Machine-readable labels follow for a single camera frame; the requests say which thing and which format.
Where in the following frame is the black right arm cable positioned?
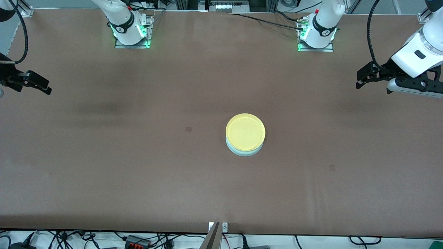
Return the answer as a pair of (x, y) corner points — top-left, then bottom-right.
(7, 0), (29, 65)

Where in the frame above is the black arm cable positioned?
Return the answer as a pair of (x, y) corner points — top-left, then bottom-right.
(366, 0), (385, 72)
(7, 0), (29, 65)

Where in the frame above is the looped black floor cable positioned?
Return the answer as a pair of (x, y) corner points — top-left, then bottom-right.
(349, 235), (382, 246)

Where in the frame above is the pale green round plate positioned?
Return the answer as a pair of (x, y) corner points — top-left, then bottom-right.
(226, 137), (265, 157)

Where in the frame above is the long thin black cable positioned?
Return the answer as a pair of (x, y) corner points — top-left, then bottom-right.
(228, 12), (305, 31)

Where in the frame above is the black floor cable tangle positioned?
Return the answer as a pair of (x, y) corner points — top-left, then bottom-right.
(0, 229), (208, 249)

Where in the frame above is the yellow round plate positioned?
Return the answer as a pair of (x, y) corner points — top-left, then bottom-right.
(225, 113), (266, 153)

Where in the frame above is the aluminium frame corner bracket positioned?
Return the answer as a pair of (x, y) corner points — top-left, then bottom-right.
(16, 0), (35, 18)
(417, 7), (431, 25)

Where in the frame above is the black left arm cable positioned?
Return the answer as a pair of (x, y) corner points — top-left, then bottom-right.
(366, 0), (385, 72)

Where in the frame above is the brown table cover sheet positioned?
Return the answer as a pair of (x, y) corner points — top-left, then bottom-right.
(0, 9), (443, 239)

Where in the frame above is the black orange power strip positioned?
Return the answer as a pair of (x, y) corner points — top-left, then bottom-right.
(125, 235), (151, 249)

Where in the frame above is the short thick black cable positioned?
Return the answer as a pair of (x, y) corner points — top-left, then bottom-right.
(273, 10), (305, 23)

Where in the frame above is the aluminium frame post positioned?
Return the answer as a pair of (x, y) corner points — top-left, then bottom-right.
(250, 0), (277, 12)
(175, 0), (199, 10)

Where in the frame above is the grey camera mount pole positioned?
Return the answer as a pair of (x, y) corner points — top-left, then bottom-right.
(200, 222), (222, 249)

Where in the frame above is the black base cable bundle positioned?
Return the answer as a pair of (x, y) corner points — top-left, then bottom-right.
(126, 0), (167, 12)

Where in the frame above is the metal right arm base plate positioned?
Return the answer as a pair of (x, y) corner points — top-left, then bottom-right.
(115, 16), (152, 49)

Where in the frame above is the grey control box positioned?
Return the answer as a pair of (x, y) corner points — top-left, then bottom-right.
(199, 0), (250, 13)

